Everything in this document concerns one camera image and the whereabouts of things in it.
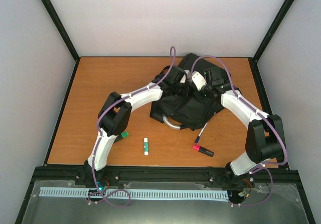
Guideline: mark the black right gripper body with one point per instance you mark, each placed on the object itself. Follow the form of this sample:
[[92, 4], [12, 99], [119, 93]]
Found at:
[[203, 98]]

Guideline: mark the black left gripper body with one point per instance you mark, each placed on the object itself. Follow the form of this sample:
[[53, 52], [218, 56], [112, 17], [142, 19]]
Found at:
[[178, 92]]

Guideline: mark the black student backpack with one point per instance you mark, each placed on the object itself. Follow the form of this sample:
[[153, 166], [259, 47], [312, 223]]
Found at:
[[187, 111]]

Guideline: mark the blue capped white pen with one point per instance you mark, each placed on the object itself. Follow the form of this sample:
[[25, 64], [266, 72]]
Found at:
[[200, 133]]

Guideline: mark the pink highlighter marker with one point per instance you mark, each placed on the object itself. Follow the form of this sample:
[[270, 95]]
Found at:
[[203, 150]]

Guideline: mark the white green glue stick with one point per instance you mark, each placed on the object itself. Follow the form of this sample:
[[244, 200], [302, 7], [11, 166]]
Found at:
[[146, 150]]

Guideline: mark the green highlighter marker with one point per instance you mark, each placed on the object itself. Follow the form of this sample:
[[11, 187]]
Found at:
[[121, 136]]

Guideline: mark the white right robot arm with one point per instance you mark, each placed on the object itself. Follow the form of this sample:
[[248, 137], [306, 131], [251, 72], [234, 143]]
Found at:
[[265, 135]]

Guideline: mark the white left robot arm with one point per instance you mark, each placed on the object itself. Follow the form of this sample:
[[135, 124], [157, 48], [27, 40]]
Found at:
[[114, 116]]

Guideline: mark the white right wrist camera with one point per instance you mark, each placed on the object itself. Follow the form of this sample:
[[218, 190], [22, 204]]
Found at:
[[198, 81]]

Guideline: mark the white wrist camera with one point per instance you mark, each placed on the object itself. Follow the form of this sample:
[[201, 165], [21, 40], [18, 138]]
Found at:
[[186, 76], [198, 81]]

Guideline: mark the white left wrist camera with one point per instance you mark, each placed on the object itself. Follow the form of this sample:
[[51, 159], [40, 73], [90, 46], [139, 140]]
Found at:
[[186, 76]]

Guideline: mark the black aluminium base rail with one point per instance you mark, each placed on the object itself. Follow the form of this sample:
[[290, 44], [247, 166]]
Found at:
[[119, 175]]

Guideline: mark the light blue cable duct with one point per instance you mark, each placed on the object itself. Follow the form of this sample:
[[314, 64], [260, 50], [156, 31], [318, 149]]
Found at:
[[136, 194]]

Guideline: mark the right black frame post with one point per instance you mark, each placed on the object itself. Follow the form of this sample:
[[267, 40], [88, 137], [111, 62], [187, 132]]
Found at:
[[285, 7]]

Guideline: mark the black frame post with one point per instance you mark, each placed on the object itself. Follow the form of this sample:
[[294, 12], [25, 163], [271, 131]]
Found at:
[[285, 7], [61, 29]]

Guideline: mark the left black frame post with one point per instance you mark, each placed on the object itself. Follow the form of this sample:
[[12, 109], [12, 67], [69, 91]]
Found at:
[[61, 29]]

